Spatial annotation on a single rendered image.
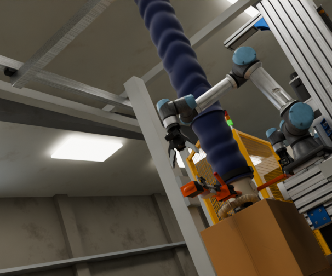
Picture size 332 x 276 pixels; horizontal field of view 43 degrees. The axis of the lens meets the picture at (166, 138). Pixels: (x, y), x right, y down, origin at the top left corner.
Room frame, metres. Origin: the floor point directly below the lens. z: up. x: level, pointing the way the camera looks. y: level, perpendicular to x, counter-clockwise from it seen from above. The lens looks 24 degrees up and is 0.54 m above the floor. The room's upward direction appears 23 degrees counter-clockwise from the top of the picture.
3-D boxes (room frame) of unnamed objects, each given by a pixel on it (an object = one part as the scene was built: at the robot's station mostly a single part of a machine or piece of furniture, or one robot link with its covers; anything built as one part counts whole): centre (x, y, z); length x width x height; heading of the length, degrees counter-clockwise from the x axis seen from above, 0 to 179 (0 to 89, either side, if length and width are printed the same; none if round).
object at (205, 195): (2.01, -0.08, 1.07); 0.07 x 0.07 x 0.04; 65
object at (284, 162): (2.56, -0.63, 1.21); 0.09 x 0.08 x 0.12; 155
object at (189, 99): (1.93, -0.15, 1.51); 0.11 x 0.11 x 0.08; 3
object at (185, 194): (1.89, -0.02, 1.07); 0.08 x 0.07 x 0.05; 155
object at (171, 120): (1.91, -0.05, 1.43); 0.08 x 0.08 x 0.05
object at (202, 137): (2.42, -0.28, 1.67); 0.22 x 0.22 x 1.04
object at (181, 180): (3.84, 0.00, 1.62); 0.20 x 0.05 x 0.30; 152
